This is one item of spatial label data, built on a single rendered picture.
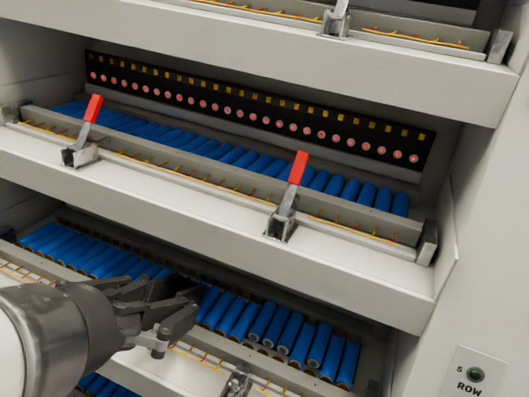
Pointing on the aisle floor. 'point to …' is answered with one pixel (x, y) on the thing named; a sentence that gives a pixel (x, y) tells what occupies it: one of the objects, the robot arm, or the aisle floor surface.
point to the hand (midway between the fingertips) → (176, 294)
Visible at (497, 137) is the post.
